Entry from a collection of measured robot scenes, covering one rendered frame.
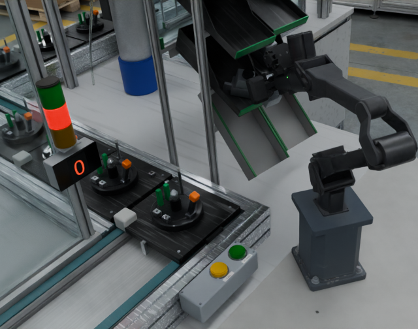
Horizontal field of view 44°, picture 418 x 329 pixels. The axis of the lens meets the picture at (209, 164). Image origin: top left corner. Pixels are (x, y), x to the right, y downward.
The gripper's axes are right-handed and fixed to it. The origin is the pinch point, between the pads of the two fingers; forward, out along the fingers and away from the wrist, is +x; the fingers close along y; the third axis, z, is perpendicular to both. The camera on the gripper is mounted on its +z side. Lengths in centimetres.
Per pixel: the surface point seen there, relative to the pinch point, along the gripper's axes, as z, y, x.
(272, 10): 15.7, -12.6, 10.1
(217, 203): -27.9, 18.9, 11.8
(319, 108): -45, -102, 123
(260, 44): 9.4, 0.2, -0.4
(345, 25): -6, -125, 115
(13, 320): -32, 76, 10
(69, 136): 4, 50, 5
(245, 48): 9.7, 5.3, -1.4
